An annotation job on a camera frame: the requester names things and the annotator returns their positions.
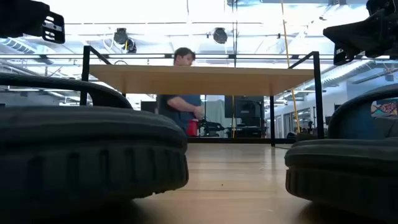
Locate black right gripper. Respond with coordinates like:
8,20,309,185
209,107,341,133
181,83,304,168
323,0,398,66

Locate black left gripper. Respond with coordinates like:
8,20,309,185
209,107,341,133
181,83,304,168
0,0,66,44

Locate black rubber slide sandal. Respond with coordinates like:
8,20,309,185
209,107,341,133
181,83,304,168
0,72,190,215
284,83,398,223

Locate black equipment cabinet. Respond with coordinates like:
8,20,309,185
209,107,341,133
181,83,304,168
224,95,265,138

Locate black partition panel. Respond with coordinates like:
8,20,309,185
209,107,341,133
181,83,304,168
140,101,158,114

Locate grey cloth cover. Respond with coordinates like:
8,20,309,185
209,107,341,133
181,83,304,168
205,99,226,125

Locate black machine part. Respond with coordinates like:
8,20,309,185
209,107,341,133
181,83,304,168
198,119,226,138

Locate person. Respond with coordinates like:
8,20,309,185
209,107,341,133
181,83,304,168
156,47,205,135

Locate red box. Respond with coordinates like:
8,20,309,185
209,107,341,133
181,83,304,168
186,119,200,137

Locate yellow extension cable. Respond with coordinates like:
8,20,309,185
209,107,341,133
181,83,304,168
280,0,301,134

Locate colourful patchwork wall hanging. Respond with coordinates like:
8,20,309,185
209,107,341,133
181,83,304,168
370,99,398,118

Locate black ceiling cable reel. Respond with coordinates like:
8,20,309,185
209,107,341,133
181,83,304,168
212,27,229,45
112,27,137,54

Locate thin yellow hanging cord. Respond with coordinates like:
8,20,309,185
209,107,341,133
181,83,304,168
231,95,236,139

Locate black aluminium table frame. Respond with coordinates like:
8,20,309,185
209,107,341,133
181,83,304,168
188,137,296,144

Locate wooden shelf black metal frame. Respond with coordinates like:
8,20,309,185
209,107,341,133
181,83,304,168
79,45,325,147

